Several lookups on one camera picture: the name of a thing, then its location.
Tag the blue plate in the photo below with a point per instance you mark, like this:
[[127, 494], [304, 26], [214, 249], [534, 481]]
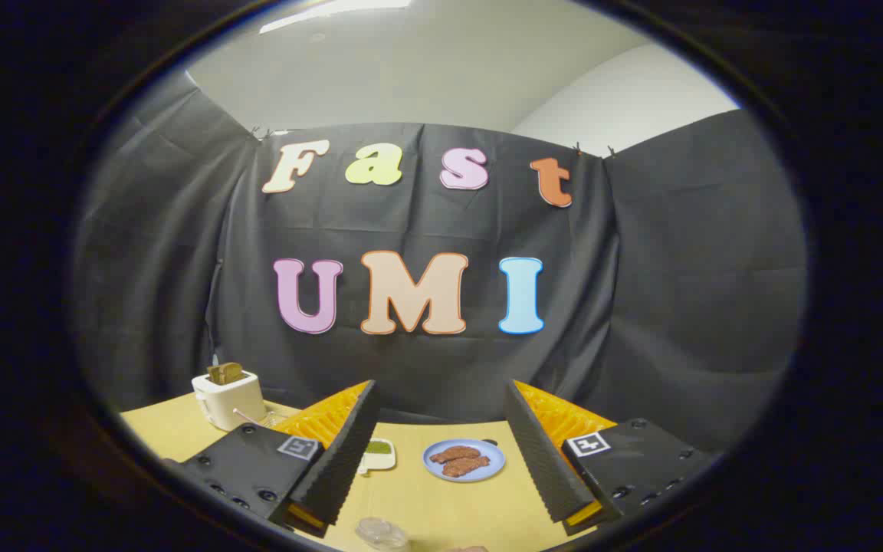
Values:
[[487, 468]]

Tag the wooden table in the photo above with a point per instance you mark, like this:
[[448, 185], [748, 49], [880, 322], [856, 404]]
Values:
[[426, 506]]

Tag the brown meat piece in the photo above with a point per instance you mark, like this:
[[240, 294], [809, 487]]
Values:
[[468, 466], [453, 454]]

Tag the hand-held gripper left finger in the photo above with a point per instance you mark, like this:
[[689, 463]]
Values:
[[342, 452]]

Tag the small white dish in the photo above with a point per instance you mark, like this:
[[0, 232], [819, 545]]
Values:
[[380, 461]]

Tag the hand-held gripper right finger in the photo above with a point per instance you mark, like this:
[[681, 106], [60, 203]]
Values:
[[543, 452]]

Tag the black backdrop cloth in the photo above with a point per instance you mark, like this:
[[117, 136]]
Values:
[[641, 307]]

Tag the toast slices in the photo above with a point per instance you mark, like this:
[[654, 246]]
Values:
[[224, 373]]

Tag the white toaster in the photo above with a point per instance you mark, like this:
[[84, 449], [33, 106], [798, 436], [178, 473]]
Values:
[[231, 402]]

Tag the green food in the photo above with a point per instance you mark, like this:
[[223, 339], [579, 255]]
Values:
[[378, 447]]

